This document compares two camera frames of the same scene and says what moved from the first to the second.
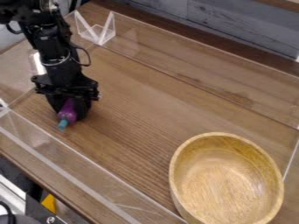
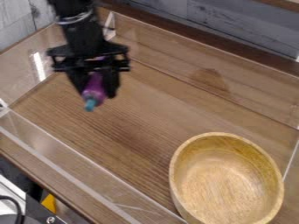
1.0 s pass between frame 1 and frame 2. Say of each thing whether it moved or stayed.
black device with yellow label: stayed
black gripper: moved
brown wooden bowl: stayed
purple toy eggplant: moved
